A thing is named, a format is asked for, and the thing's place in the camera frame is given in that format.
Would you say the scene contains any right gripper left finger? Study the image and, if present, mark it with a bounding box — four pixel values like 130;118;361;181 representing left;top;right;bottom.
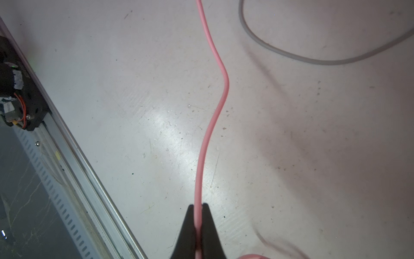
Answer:
170;205;196;259

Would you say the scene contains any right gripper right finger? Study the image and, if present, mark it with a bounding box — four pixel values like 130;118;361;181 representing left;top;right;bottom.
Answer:
201;203;226;259

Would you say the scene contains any pink headphone cable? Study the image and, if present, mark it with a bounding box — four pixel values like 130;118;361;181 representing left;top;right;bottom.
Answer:
193;0;272;259

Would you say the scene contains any aluminium front rail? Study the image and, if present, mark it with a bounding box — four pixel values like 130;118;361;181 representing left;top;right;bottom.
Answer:
1;23;146;259

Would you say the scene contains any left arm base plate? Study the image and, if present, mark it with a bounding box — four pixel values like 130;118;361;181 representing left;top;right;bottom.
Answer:
1;36;49;131

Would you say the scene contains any grey headphone cable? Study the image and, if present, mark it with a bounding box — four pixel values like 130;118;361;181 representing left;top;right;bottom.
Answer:
238;0;414;66

